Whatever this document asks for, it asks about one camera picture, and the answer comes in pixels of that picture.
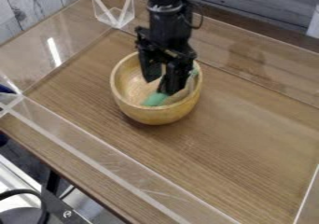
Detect clear acrylic corner bracket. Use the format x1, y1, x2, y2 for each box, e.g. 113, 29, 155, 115
91, 0, 135, 29

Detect black metal bracket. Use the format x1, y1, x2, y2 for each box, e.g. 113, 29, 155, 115
41, 189, 92, 224

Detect black cable loop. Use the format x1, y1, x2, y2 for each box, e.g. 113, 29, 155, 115
0, 189, 51, 224

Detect green rectangular block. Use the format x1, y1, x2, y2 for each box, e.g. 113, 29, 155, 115
141, 68, 199, 106

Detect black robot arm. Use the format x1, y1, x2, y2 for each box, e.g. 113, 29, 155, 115
135, 0, 203, 95

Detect black table leg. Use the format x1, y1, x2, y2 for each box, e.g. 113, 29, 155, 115
47, 171, 61, 195

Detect clear acrylic tray wall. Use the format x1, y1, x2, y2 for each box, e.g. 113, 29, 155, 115
0, 0, 319, 224

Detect blue object at left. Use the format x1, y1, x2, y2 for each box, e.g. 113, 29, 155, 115
0, 84, 16, 94

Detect brown wooden bowl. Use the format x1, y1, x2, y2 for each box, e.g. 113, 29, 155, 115
109, 52, 203, 125

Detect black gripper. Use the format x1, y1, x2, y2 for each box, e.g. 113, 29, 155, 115
135, 3, 197, 96

